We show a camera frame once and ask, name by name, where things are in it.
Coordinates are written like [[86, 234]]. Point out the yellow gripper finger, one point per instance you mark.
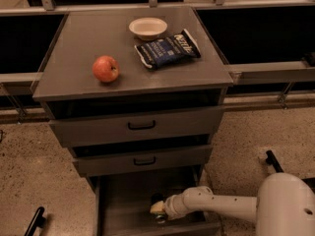
[[157, 208]]

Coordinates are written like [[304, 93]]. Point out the green soda can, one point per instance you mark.
[[159, 218]]

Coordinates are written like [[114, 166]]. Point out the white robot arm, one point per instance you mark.
[[283, 206]]

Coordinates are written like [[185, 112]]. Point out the bottom drawer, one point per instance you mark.
[[123, 204]]

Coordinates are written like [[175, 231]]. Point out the drawer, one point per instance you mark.
[[146, 160], [121, 128], [123, 204]]

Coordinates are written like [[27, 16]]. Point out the middle drawer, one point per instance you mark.
[[146, 160]]

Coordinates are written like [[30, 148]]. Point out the grey drawer cabinet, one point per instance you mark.
[[68, 88]]

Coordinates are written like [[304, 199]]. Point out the top drawer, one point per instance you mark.
[[121, 128]]

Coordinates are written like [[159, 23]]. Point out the black left base leg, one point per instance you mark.
[[37, 221]]

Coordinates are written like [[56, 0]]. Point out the black base leg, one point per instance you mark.
[[272, 160], [37, 221]]

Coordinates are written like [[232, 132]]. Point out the black right base leg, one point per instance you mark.
[[272, 160]]

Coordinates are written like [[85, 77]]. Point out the red apple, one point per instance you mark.
[[106, 69]]

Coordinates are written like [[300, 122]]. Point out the metal railing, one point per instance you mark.
[[289, 73]]

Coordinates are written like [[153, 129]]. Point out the blue chip bag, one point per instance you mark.
[[172, 49]]

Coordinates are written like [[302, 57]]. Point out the white bowl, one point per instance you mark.
[[148, 28]]

